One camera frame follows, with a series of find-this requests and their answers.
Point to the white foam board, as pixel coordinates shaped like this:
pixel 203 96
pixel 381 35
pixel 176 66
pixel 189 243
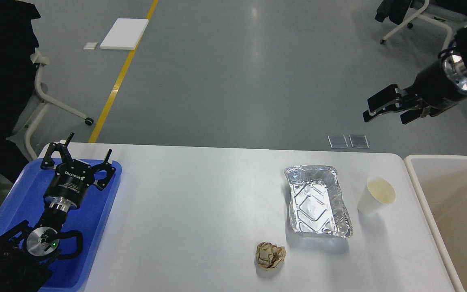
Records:
pixel 125 34

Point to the left clear floor plate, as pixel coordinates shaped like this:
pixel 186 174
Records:
pixel 337 141

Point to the blue plastic tray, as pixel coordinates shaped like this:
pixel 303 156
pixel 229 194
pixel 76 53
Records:
pixel 25 202

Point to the right clear floor plate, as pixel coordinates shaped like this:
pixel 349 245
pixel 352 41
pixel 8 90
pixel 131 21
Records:
pixel 359 141

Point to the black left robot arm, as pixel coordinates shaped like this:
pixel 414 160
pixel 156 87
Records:
pixel 53 219

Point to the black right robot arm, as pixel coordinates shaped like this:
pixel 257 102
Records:
pixel 459 47

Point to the small white floor tile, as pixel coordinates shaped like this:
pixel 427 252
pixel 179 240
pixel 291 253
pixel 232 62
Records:
pixel 90 46

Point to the person in black left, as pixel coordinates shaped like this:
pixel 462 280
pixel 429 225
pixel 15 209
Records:
pixel 17 76

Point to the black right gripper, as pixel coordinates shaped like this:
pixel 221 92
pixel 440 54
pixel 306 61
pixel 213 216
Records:
pixel 437 88

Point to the crumpled brown paper ball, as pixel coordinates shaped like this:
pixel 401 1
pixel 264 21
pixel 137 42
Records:
pixel 269 256

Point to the white chair left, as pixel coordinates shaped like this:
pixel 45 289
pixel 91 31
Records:
pixel 42 103

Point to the aluminium foil tray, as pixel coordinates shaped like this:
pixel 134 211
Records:
pixel 316 206

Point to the white chair right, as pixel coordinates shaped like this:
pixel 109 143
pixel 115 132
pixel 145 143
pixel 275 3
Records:
pixel 403 13

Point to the white paper cup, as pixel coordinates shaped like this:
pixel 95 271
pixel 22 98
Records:
pixel 377 195

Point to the white chair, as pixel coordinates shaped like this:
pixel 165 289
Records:
pixel 42 103
pixel 403 13

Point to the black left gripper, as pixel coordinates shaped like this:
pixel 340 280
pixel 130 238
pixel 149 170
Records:
pixel 73 177

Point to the clear floor plate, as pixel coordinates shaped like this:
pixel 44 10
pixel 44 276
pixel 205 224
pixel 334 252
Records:
pixel 337 141
pixel 359 141

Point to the beige plastic bin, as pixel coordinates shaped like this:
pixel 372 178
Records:
pixel 440 182

